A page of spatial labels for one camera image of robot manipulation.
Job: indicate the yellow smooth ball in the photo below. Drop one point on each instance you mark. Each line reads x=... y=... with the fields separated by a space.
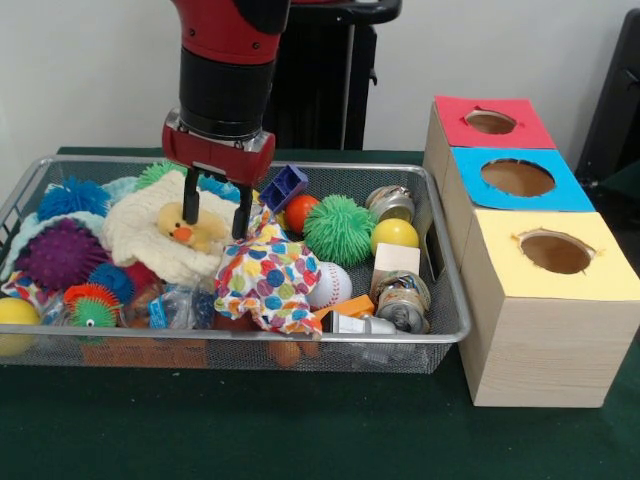
x=16 y=315
x=395 y=236

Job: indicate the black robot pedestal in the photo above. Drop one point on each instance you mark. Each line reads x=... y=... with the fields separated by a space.
x=320 y=75

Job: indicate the crushed drink can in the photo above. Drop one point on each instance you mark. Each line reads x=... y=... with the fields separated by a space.
x=402 y=302

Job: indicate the black chair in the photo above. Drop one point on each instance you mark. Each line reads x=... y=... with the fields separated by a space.
x=620 y=100

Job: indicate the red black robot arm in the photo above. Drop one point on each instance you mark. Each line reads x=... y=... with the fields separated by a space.
x=225 y=75

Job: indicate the plain wooden cube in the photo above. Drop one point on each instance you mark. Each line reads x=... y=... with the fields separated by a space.
x=396 y=260

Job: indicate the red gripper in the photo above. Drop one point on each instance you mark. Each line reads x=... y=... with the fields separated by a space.
x=220 y=157

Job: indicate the yellow duck plush toy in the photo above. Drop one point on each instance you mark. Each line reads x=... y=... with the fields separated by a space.
x=210 y=232

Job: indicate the white baseball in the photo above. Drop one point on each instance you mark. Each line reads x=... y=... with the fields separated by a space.
x=332 y=287

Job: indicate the cream knitted cloth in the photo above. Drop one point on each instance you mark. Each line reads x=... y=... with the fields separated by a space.
x=135 y=230

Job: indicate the purple spiky ball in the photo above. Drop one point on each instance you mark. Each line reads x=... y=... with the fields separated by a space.
x=62 y=255

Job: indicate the dark green table cloth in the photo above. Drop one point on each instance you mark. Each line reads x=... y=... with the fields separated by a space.
x=625 y=182
x=300 y=425

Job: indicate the polka dot cloth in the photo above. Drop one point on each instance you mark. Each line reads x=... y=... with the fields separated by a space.
x=270 y=285

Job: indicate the plain green puffer ball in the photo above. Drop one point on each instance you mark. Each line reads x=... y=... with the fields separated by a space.
x=340 y=225

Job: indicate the wooden box with three holes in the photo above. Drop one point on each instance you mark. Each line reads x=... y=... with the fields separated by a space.
x=550 y=350

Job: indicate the shallow mesh bin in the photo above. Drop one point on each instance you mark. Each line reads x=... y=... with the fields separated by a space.
x=240 y=334

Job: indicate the blue building block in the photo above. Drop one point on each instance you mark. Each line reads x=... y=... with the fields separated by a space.
x=285 y=187

